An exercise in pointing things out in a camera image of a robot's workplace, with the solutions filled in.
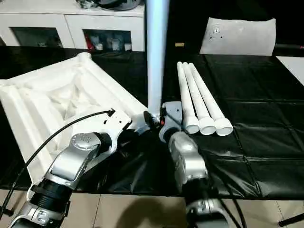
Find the black metal stand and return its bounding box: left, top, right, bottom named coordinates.
left=278, top=212, right=304, bottom=227

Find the dark helmet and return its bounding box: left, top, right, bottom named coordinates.
left=97, top=0, right=143, bottom=10

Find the black cabinet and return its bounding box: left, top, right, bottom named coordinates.
left=144, top=0, right=207, bottom=56

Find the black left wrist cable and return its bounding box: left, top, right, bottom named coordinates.
left=0, top=108, right=116, bottom=216

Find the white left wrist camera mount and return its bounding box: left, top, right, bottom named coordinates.
left=103, top=109, right=133, bottom=153

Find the white plastic seat panel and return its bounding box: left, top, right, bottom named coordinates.
left=199, top=17, right=278, bottom=57

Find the white cabinet with glass doors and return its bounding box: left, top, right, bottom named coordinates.
left=0, top=9, right=145, bottom=52

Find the black table mat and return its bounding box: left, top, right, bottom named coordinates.
left=0, top=45, right=304, bottom=200

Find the white plastic table top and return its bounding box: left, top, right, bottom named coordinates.
left=0, top=52, right=150, bottom=200

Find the white plastic table leg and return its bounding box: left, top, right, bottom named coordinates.
left=177, top=61, right=200, bottom=134
left=189, top=62, right=233, bottom=137
left=182, top=61, right=217, bottom=135
left=144, top=0, right=171, bottom=121

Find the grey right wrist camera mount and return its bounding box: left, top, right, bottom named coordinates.
left=158, top=101, right=183, bottom=144

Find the white flat board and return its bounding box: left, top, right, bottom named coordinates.
left=276, top=56, right=304, bottom=86

